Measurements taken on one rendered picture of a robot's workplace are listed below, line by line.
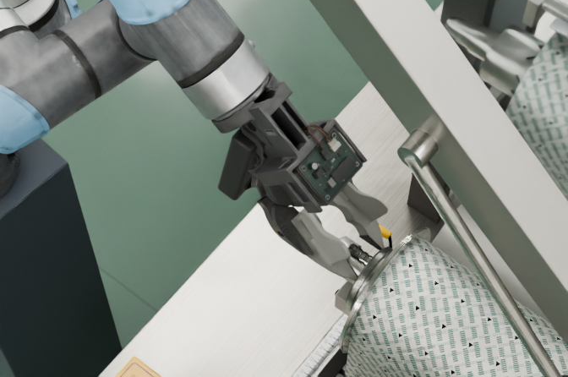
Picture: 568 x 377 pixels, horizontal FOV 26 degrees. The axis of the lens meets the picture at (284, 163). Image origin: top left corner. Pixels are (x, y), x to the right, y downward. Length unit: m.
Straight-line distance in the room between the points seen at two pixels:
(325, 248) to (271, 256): 0.46
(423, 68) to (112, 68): 0.66
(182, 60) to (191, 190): 1.64
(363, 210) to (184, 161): 1.59
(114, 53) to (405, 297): 0.35
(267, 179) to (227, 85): 0.10
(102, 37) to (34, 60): 0.07
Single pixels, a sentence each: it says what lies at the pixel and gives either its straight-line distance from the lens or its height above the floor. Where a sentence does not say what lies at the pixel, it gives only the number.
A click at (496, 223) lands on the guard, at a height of 1.85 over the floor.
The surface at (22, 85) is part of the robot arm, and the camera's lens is 1.13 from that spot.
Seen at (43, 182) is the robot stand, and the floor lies 0.90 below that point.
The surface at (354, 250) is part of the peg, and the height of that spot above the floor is 1.28.
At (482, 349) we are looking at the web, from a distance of 1.14.
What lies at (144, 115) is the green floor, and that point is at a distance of 2.83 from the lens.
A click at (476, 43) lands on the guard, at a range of 0.57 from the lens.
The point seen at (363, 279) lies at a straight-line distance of 1.19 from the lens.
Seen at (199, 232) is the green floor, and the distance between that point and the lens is 2.67.
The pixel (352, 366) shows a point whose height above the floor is 1.19.
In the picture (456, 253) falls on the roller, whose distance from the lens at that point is 1.27.
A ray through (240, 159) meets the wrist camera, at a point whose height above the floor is 1.36.
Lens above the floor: 2.35
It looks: 59 degrees down
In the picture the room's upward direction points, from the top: straight up
